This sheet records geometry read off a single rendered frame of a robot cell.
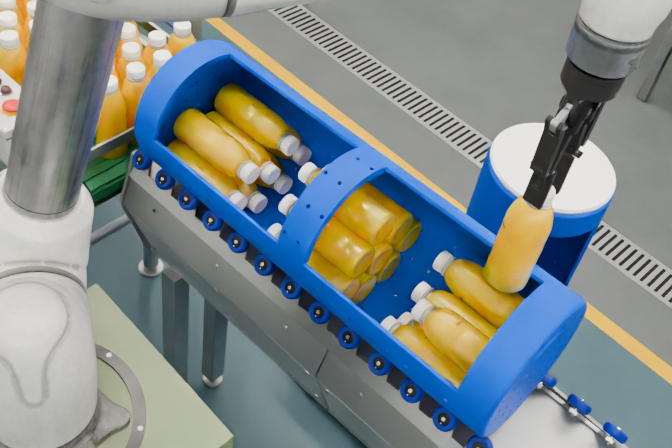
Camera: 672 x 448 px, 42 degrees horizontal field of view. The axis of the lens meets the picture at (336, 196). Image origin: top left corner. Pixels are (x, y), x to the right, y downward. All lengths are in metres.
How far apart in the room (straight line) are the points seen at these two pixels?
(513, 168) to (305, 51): 2.07
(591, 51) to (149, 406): 0.82
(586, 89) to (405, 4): 3.18
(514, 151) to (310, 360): 0.64
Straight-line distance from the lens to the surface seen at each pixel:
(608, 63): 1.07
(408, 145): 3.45
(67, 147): 1.15
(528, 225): 1.26
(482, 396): 1.38
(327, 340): 1.64
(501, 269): 1.33
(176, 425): 1.37
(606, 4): 1.03
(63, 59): 1.06
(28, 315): 1.16
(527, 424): 1.63
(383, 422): 1.64
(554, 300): 1.40
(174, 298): 2.13
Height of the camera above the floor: 2.26
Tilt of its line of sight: 45 degrees down
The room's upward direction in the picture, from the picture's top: 11 degrees clockwise
